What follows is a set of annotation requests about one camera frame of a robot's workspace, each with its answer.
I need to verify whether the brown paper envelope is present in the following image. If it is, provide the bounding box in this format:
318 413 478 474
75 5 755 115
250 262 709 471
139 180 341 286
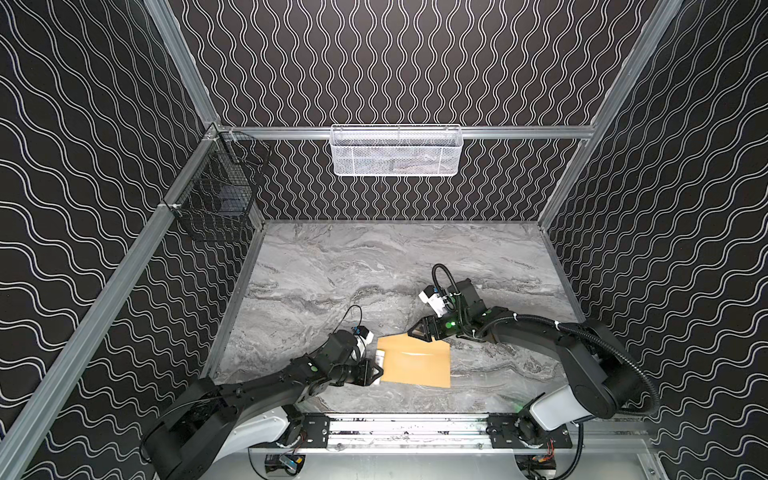
376 334 451 388

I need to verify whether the white glue stick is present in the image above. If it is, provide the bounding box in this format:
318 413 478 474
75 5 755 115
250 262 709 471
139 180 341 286
373 350 385 385

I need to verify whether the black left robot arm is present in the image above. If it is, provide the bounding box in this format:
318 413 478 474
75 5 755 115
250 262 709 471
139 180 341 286
139 326 383 479

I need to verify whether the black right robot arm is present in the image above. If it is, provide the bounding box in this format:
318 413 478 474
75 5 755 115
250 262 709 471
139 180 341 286
407 279 654 446

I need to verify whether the aluminium back crossbar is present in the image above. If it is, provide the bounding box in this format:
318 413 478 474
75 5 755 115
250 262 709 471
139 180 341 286
223 125 596 141

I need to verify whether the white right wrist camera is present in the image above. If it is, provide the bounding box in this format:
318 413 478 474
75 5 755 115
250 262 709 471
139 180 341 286
419 285 448 318

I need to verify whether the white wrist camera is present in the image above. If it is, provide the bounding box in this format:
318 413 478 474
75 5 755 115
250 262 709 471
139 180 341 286
352 326 374 358
419 285 448 318

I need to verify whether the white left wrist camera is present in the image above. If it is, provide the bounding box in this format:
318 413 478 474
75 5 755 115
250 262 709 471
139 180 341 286
352 326 374 358

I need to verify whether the white wire mesh basket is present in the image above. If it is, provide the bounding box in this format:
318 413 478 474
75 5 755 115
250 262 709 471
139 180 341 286
329 133 464 177

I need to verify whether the black wire basket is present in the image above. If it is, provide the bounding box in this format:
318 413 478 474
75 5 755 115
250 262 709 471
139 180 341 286
166 124 273 245

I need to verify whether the aluminium left side rail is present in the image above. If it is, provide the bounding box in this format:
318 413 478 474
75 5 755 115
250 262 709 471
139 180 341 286
0 125 220 480

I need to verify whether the aluminium frame corner post right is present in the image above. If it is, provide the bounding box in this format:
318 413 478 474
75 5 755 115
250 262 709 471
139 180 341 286
538 0 682 232

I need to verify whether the aluminium frame corner post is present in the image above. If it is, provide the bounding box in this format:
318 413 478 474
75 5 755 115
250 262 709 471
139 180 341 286
538 0 682 232
144 0 220 125

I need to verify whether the aluminium frame corner post left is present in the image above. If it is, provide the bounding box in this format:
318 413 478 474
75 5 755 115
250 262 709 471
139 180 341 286
144 0 220 125

